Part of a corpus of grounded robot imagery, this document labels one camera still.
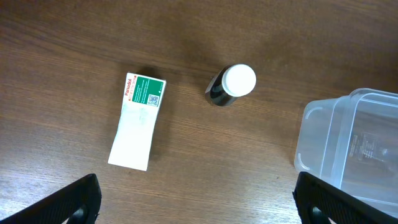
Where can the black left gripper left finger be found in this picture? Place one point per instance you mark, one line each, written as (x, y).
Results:
(79, 202)

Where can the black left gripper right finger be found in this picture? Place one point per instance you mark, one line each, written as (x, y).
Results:
(319, 202)

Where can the clear plastic container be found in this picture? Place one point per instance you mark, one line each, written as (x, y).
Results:
(350, 142)

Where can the white green medicine box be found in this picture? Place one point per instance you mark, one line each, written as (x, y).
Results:
(142, 97)

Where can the dark bottle white cap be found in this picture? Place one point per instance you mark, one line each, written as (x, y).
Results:
(233, 82)

